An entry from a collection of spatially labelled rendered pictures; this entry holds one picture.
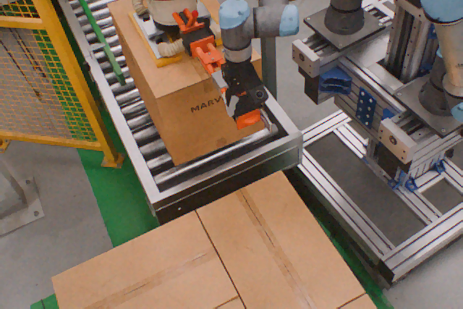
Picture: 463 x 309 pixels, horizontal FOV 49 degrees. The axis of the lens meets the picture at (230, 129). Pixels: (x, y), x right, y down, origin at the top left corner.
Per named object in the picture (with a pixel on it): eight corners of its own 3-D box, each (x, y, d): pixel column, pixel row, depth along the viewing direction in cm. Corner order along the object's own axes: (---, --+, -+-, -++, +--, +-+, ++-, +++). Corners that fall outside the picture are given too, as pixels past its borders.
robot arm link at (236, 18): (252, 14, 118) (216, 17, 118) (255, 50, 126) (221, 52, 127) (252, -6, 123) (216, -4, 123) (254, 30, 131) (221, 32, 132)
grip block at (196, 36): (181, 44, 172) (179, 30, 167) (207, 35, 174) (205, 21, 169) (190, 59, 167) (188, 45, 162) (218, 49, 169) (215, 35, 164)
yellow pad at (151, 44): (128, 16, 200) (125, 6, 196) (152, 8, 202) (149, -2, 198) (157, 69, 180) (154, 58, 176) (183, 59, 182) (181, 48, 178)
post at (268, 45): (263, 119, 303) (255, -26, 225) (273, 115, 304) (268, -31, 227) (268, 127, 298) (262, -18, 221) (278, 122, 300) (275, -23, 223)
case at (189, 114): (129, 74, 237) (106, 3, 207) (207, 45, 246) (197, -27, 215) (175, 166, 201) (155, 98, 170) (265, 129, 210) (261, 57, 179)
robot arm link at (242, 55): (256, 44, 128) (227, 56, 126) (257, 58, 131) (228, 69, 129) (243, 28, 132) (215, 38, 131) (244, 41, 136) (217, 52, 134)
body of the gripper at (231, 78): (245, 70, 146) (242, 37, 136) (259, 89, 140) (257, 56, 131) (221, 79, 144) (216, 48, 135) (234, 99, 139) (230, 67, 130)
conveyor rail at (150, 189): (41, -35, 356) (31, -59, 341) (48, -37, 357) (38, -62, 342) (158, 223, 218) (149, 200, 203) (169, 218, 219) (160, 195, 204)
